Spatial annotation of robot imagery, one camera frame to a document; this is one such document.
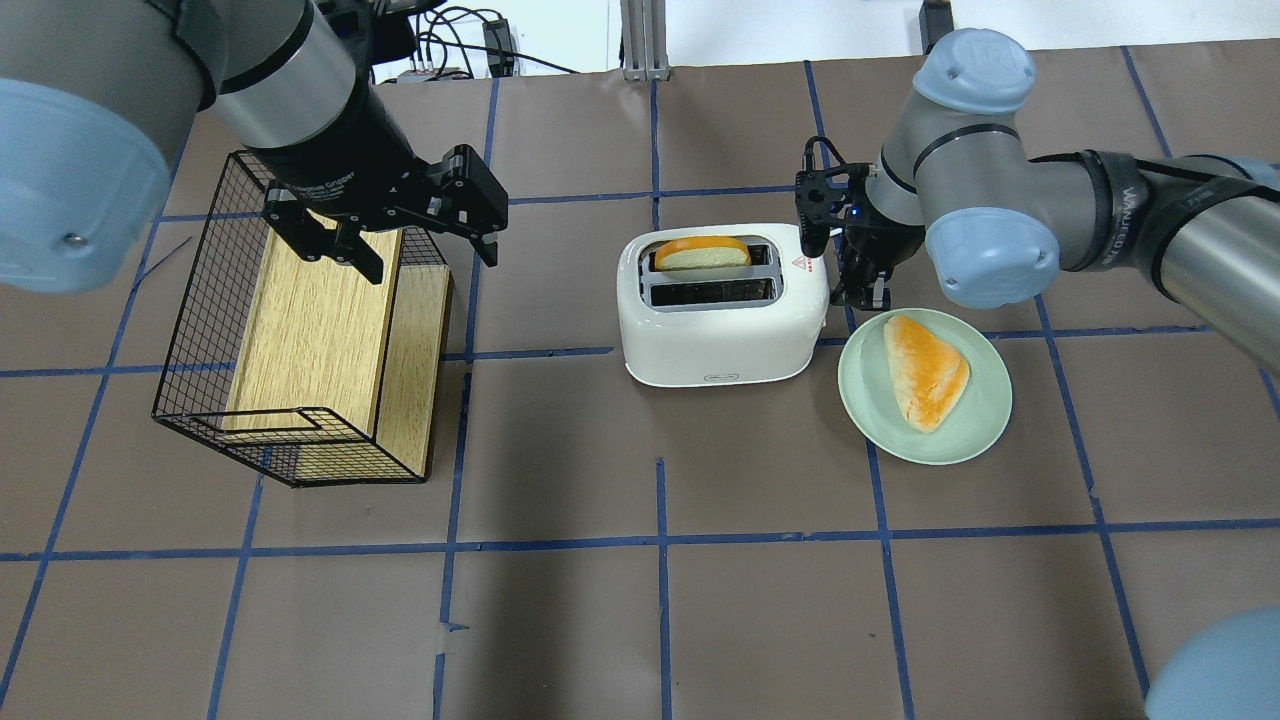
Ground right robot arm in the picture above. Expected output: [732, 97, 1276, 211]
[810, 29, 1277, 719]

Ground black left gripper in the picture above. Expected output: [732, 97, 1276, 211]
[262, 95, 509, 284]

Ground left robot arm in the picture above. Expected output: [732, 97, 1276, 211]
[1, 1, 508, 293]

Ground triangular bread on plate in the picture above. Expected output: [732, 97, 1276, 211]
[883, 315, 970, 434]

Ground wooden shelf block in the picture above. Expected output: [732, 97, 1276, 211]
[219, 229, 452, 486]

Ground black wire basket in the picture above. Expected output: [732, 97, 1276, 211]
[152, 151, 452, 488]

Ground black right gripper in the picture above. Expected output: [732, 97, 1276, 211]
[795, 160, 925, 313]

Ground aluminium frame post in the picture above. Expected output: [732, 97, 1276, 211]
[620, 0, 671, 82]

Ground light green plate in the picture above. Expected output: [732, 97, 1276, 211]
[837, 307, 1012, 465]

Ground bread slice in toaster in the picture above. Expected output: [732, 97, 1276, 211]
[653, 234, 753, 273]

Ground white toaster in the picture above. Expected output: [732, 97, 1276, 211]
[616, 223, 828, 388]

